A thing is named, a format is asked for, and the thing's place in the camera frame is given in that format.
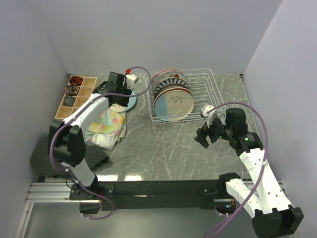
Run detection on black table front beam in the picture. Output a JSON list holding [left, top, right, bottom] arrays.
[[69, 179, 248, 211]]

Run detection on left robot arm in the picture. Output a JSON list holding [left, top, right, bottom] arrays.
[[48, 72, 138, 199]]

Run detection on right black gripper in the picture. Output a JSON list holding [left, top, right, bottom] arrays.
[[194, 114, 233, 148]]

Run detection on wooden compartment box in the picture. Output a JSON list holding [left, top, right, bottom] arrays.
[[55, 76, 97, 120]]

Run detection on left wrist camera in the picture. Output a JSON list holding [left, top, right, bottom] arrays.
[[125, 68, 139, 90]]

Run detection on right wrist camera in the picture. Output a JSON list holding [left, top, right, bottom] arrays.
[[201, 104, 217, 128]]

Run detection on floral pastel cloth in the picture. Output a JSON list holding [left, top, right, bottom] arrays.
[[85, 106, 127, 142]]

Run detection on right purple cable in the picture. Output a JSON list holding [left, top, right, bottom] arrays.
[[205, 102, 269, 238]]

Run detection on red black fabric item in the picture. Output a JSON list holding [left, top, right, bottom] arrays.
[[69, 76, 83, 86]]

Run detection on cream blue plate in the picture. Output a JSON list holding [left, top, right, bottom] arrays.
[[109, 97, 137, 113], [154, 91, 195, 122]]

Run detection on maroon rim beige plate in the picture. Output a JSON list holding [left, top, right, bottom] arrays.
[[153, 84, 189, 97]]

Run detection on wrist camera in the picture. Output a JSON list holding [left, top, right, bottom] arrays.
[[201, 104, 217, 128], [125, 68, 139, 90]]

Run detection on dark dotted cloth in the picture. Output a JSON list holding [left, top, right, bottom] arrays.
[[30, 136, 109, 178]]

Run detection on watermelon pattern plate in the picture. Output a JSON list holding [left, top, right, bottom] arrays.
[[152, 71, 188, 84]]

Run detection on red teal floral plate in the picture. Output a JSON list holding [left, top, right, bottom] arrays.
[[155, 86, 192, 99]]

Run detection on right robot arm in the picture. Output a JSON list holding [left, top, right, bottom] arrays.
[[195, 104, 304, 238]]

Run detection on white wire dish rack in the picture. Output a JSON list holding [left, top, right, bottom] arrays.
[[146, 68, 224, 124]]

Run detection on blue striped white plate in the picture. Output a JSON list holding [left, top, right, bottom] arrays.
[[153, 77, 189, 92]]

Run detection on grey fabric item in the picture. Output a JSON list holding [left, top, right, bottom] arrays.
[[63, 96, 75, 107]]

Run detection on patterned brown fabric item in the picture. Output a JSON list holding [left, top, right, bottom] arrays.
[[65, 85, 80, 96]]

